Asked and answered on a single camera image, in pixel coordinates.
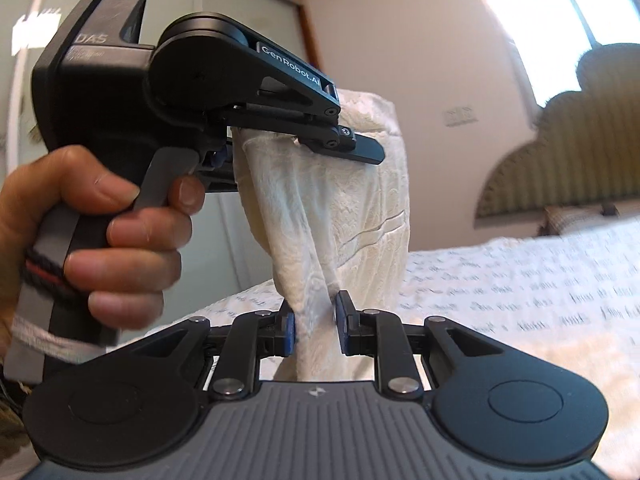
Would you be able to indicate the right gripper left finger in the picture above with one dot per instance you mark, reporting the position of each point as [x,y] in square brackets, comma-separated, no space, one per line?
[241,346]

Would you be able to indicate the white wardrobe with flower decals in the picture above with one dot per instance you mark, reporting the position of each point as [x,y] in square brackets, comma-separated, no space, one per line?
[78,257]

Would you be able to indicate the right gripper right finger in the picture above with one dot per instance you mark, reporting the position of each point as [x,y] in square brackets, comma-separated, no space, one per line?
[391,344]

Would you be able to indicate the white blanket with script text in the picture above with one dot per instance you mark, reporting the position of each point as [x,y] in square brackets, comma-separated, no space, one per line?
[572,300]

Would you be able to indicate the patterned pillow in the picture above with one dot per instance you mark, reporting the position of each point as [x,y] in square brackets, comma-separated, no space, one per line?
[567,220]

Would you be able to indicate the cream textured pants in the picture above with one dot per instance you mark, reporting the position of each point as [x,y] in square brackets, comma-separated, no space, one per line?
[328,225]

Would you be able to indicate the olive green padded headboard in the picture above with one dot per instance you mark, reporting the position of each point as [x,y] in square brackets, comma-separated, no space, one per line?
[587,146]

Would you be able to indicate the white wall socket plate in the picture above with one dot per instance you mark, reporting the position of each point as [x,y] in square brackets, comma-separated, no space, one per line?
[458,116]

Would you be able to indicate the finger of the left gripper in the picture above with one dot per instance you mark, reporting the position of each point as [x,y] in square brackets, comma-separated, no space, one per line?
[344,143]

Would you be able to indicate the window with metal frame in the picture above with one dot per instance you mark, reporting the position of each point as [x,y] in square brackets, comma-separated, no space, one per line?
[549,37]

